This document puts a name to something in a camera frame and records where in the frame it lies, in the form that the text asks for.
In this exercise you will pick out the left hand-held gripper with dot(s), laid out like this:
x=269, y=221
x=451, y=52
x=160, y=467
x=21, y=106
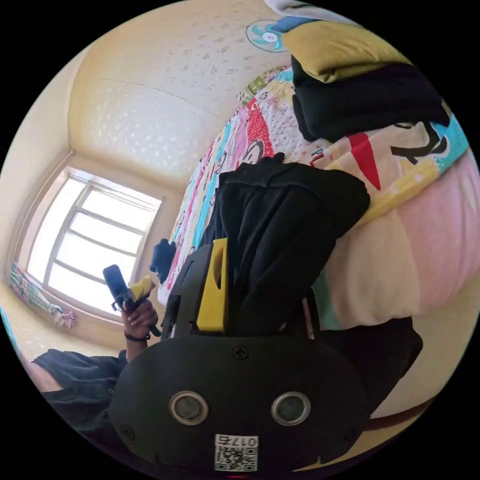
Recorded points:
x=123, y=302

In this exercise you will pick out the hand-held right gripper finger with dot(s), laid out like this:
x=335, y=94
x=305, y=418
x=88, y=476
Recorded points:
x=213, y=300

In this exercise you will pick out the black pants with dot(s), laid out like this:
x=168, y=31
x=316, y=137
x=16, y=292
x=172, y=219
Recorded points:
x=285, y=232

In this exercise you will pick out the person's left forearm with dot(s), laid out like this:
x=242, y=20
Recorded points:
x=131, y=348

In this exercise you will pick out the person's left hand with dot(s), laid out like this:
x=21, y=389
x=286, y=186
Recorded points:
x=138, y=318

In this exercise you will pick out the window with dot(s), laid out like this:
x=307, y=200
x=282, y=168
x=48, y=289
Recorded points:
x=93, y=247

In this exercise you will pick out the colourful tied curtain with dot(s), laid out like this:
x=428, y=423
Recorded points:
x=35, y=294

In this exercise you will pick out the person's body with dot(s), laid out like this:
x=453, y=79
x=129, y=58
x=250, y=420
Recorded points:
x=78, y=382

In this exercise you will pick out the bed with printed sheet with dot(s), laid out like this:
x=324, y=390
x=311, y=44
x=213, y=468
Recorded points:
x=378, y=262

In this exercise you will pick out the pile of clothes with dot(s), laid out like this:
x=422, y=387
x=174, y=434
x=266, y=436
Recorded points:
x=360, y=93

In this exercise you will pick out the wall fan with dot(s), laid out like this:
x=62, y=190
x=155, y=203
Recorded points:
x=265, y=36

